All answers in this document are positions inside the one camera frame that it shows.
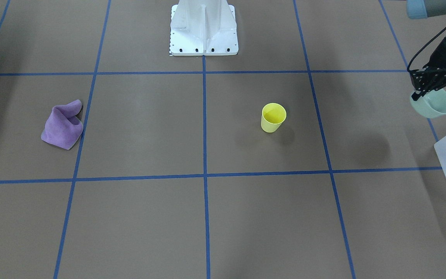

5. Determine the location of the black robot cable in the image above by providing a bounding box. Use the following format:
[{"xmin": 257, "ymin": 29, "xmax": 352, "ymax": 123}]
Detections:
[{"xmin": 407, "ymin": 13, "xmax": 446, "ymax": 74}]

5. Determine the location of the purple cloth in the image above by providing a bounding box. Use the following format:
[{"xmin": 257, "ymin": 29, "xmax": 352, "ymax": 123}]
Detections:
[{"xmin": 41, "ymin": 100, "xmax": 84, "ymax": 150}]

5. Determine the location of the light green bowl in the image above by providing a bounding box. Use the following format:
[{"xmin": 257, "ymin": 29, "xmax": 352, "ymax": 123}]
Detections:
[{"xmin": 409, "ymin": 90, "xmax": 446, "ymax": 119}]

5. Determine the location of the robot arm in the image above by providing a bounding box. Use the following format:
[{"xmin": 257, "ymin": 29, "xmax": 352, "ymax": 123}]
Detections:
[{"xmin": 407, "ymin": 0, "xmax": 446, "ymax": 101}]

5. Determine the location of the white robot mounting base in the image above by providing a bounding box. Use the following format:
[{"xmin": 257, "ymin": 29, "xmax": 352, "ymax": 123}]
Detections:
[{"xmin": 169, "ymin": 0, "xmax": 239, "ymax": 56}]

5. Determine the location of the yellow plastic cup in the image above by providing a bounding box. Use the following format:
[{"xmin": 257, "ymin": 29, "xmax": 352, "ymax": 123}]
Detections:
[{"xmin": 261, "ymin": 103, "xmax": 287, "ymax": 133}]

